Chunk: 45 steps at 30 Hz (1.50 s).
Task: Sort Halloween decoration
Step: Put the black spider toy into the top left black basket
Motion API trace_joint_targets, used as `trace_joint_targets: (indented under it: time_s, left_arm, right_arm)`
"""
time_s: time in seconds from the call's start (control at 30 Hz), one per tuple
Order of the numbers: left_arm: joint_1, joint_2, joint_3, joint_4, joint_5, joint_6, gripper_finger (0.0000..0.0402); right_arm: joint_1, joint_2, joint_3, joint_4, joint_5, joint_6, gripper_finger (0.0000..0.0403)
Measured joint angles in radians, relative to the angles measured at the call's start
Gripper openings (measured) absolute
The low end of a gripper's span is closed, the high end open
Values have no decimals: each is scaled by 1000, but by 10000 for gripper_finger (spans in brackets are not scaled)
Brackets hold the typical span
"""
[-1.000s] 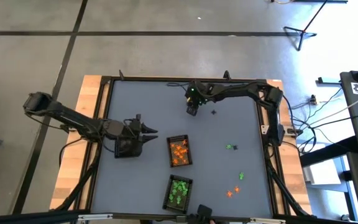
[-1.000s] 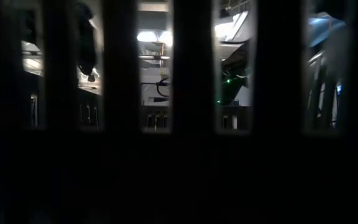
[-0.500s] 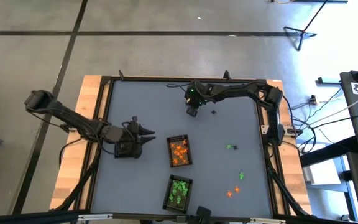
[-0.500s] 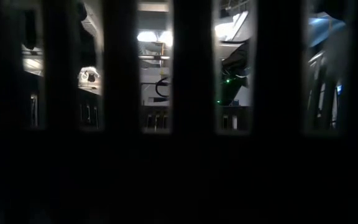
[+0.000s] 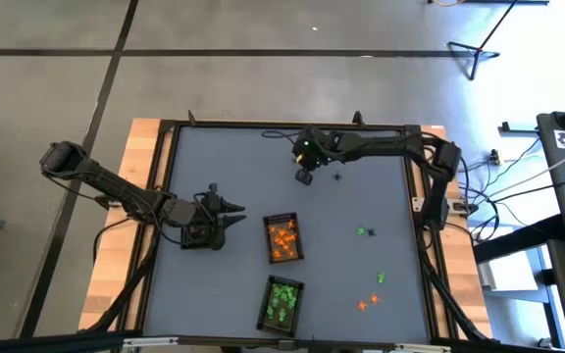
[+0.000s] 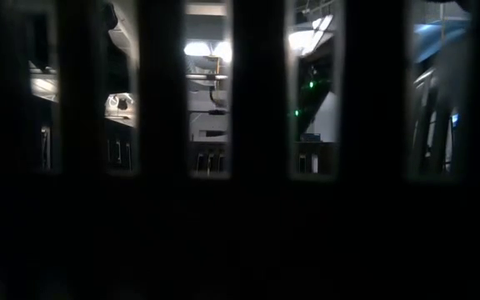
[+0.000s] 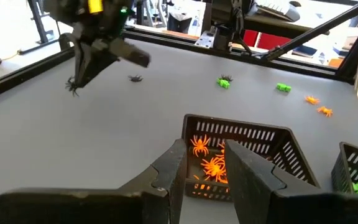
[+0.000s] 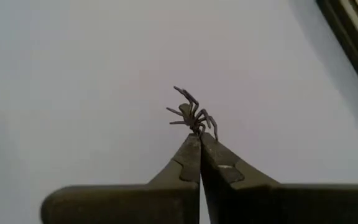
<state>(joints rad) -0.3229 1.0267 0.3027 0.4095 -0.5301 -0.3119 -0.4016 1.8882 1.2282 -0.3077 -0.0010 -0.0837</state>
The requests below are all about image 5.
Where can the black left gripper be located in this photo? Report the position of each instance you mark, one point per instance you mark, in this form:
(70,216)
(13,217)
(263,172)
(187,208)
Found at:
(214,216)

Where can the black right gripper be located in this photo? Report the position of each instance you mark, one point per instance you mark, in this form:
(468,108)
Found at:
(314,147)

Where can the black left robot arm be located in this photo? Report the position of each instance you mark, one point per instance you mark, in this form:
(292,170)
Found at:
(116,188)

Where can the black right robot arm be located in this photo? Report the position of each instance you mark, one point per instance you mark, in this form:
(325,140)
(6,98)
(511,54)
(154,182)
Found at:
(385,143)

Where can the black slotted plastic basket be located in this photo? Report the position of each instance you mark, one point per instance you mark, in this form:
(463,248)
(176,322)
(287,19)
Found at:
(269,245)
(187,242)
(278,327)

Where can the grey table mat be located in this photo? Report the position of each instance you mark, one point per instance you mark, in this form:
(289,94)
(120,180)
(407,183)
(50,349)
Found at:
(243,294)

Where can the light wooden table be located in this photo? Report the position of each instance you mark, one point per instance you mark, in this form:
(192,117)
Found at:
(138,147)

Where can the yellow power plug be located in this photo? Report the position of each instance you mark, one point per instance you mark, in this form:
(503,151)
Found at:
(495,157)

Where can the black tripod stand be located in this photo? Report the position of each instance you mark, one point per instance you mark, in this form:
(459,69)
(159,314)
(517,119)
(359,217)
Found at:
(479,49)

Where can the black pole stand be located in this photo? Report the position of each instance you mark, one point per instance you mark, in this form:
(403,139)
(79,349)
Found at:
(520,129)

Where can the white box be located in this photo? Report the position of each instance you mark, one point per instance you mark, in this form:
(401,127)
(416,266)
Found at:
(508,274)

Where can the pale blue metal leg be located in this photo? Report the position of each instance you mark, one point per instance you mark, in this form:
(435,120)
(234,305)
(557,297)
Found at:
(554,304)

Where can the black frame corner bracket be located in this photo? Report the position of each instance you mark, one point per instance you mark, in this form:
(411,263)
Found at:
(358,119)
(191,119)

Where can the black metal table frame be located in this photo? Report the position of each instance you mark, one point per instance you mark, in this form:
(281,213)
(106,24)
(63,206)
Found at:
(243,123)

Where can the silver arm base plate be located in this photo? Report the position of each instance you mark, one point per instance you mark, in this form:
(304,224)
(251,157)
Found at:
(416,204)

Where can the black diagonal frame strut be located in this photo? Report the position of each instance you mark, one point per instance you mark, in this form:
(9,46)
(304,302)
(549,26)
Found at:
(446,299)
(125,289)

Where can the silver rail bracket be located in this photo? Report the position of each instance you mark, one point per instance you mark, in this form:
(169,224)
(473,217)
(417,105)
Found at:
(150,341)
(422,348)

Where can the black camera mount rail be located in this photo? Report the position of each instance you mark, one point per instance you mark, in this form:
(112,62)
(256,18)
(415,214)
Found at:
(42,343)

